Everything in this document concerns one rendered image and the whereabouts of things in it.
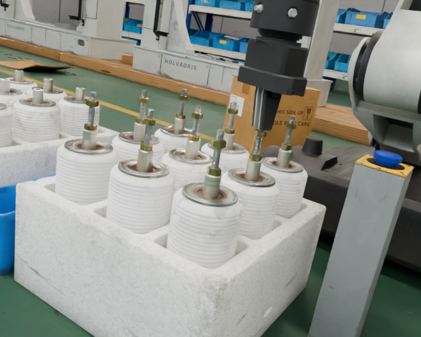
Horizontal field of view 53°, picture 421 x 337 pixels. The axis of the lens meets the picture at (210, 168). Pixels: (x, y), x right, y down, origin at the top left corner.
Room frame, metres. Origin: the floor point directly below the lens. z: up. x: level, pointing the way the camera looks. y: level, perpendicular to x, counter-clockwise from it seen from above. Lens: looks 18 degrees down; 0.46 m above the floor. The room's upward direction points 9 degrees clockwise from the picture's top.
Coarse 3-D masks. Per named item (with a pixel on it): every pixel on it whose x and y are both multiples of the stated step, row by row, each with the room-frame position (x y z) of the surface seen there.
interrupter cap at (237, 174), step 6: (234, 168) 0.65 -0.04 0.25; (240, 168) 0.66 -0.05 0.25; (228, 174) 0.62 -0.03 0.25; (234, 174) 0.63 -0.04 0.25; (240, 174) 0.64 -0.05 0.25; (264, 174) 0.66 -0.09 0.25; (234, 180) 0.60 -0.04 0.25; (240, 180) 0.60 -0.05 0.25; (246, 180) 0.61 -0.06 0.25; (258, 180) 0.63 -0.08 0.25; (264, 180) 0.63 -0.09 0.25; (270, 180) 0.63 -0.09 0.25; (252, 186) 0.59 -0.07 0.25; (258, 186) 0.59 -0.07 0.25; (264, 186) 0.60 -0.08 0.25; (270, 186) 0.61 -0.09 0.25
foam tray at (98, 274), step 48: (48, 192) 0.61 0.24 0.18; (48, 240) 0.58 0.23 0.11; (96, 240) 0.53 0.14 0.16; (144, 240) 0.51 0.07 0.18; (240, 240) 0.56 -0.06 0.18; (288, 240) 0.60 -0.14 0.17; (48, 288) 0.58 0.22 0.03; (96, 288) 0.52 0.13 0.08; (144, 288) 0.48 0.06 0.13; (192, 288) 0.44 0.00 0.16; (240, 288) 0.48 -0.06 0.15; (288, 288) 0.66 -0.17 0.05; (96, 336) 0.52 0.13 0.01; (144, 336) 0.47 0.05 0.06; (192, 336) 0.44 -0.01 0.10; (240, 336) 0.51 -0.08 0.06
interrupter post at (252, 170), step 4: (248, 160) 0.63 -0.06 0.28; (252, 160) 0.62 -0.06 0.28; (260, 160) 0.63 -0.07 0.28; (248, 164) 0.63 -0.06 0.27; (252, 164) 0.62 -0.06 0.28; (256, 164) 0.62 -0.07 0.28; (260, 164) 0.62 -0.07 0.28; (248, 168) 0.62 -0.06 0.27; (252, 168) 0.62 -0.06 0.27; (256, 168) 0.62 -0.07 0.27; (260, 168) 0.63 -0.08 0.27; (248, 172) 0.62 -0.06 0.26; (252, 172) 0.62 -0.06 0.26; (256, 172) 0.62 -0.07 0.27; (248, 176) 0.62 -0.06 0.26; (252, 176) 0.62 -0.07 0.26; (256, 176) 0.62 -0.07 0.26; (252, 180) 0.62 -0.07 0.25; (256, 180) 0.62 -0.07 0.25
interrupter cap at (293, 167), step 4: (264, 160) 0.74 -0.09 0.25; (268, 160) 0.74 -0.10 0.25; (272, 160) 0.75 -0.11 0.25; (276, 160) 0.75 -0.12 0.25; (264, 164) 0.72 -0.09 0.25; (268, 164) 0.71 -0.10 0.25; (272, 164) 0.72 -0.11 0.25; (292, 164) 0.74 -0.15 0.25; (296, 164) 0.75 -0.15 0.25; (300, 164) 0.74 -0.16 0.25; (272, 168) 0.70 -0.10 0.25; (276, 168) 0.70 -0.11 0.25; (280, 168) 0.70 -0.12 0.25; (284, 168) 0.70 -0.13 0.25; (288, 168) 0.71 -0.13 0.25; (292, 168) 0.71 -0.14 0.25; (296, 168) 0.72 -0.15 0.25; (300, 168) 0.72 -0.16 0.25; (284, 172) 0.69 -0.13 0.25; (288, 172) 0.70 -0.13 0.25; (292, 172) 0.70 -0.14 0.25; (296, 172) 0.70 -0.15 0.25; (300, 172) 0.71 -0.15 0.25
